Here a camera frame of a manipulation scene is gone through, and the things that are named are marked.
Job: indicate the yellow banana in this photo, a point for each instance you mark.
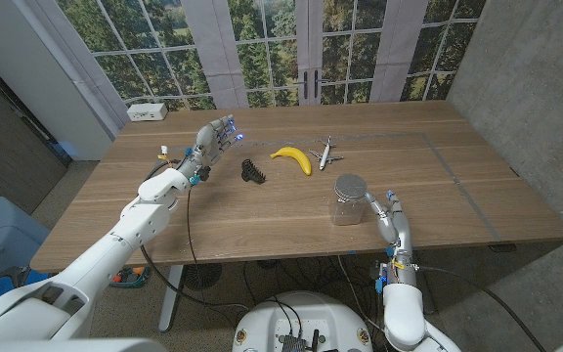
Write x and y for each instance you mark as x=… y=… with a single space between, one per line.
x=297 y=156

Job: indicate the clear plastic jar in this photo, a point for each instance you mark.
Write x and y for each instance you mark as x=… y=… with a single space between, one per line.
x=347 y=212

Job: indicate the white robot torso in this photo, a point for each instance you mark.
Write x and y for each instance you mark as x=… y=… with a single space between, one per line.
x=306 y=318

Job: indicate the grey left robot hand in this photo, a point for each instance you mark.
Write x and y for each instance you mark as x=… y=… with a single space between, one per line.
x=210 y=142

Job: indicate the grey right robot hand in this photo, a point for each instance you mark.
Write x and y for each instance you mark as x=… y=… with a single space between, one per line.
x=401 y=230

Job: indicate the white power strip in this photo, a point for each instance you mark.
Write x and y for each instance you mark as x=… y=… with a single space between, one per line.
x=147 y=112

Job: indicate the black hair claw clip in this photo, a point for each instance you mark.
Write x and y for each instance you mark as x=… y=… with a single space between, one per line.
x=253 y=173

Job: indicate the printed window backdrop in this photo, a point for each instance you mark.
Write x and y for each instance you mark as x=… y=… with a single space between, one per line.
x=262 y=49

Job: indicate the blue grey seat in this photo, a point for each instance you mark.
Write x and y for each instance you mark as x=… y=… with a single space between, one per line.
x=3 y=234

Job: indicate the teal tray with tools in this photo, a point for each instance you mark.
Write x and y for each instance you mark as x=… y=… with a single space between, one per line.
x=130 y=277

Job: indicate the black round fan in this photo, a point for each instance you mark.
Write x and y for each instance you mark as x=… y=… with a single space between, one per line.
x=202 y=276

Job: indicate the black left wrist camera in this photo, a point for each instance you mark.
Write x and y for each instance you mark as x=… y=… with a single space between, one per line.
x=204 y=173

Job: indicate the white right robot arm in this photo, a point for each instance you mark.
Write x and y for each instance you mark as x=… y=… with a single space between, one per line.
x=403 y=313

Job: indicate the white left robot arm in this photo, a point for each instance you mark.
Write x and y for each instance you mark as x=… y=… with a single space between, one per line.
x=140 y=225

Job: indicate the white toy airplane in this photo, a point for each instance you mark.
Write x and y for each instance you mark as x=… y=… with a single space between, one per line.
x=325 y=155

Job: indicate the white table leg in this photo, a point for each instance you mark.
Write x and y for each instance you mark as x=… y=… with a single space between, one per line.
x=170 y=298

